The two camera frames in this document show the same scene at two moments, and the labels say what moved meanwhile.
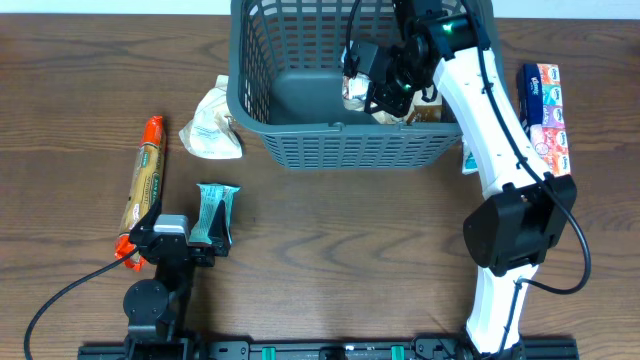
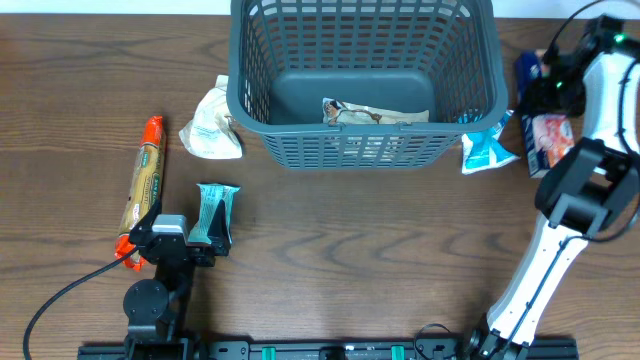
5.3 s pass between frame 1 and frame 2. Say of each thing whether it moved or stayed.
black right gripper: moved
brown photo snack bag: moved
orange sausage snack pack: stayed
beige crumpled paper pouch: stayed
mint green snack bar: stayed
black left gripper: stayed
